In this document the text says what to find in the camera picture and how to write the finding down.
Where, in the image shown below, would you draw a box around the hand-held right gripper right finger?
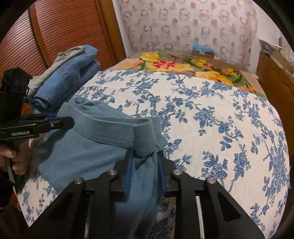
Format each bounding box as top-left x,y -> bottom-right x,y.
157,150 -> 266,239

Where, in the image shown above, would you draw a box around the yellow flower patterned blanket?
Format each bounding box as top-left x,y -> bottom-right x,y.
122,52 -> 268,97

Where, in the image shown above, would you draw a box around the wooden cabinet counter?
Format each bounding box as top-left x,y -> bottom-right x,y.
256,52 -> 294,129

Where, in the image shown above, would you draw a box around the blue floral white bedsheet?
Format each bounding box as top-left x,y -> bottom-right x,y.
16,70 -> 291,239

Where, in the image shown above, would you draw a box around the ring patterned sheer curtain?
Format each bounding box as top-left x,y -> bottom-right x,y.
117,0 -> 259,69

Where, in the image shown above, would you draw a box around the folded blue denim jeans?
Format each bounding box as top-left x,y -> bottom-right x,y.
33,45 -> 101,108

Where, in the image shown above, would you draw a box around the person's left hand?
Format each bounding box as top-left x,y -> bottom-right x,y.
0,140 -> 32,172

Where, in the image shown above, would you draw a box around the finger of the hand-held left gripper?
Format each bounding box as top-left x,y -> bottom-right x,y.
23,114 -> 58,124
36,116 -> 75,136

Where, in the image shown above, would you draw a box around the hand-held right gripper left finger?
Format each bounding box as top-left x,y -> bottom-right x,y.
29,147 -> 133,239

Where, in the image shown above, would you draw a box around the teal blue t-shirt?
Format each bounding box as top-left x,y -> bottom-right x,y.
37,97 -> 168,239

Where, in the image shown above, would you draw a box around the folded grey-green garment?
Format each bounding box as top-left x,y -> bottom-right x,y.
25,47 -> 86,99

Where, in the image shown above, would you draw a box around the wooden louvered door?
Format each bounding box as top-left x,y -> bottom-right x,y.
0,0 -> 127,92

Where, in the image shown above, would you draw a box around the open cardboard box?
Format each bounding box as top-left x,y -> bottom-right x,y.
272,49 -> 294,74

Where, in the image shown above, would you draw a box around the cardboard box with blue packets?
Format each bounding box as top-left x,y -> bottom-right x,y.
192,42 -> 215,58

